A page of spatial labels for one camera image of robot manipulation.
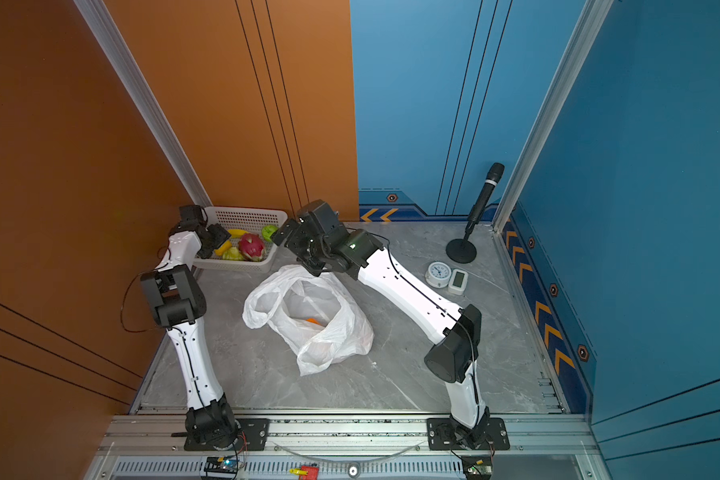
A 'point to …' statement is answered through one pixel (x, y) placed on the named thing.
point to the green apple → (268, 230)
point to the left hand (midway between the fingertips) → (220, 235)
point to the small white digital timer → (458, 282)
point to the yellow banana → (234, 233)
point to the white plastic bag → (317, 317)
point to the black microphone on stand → (463, 250)
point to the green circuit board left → (222, 464)
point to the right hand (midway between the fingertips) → (277, 247)
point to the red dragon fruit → (251, 246)
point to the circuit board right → (477, 467)
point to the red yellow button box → (305, 472)
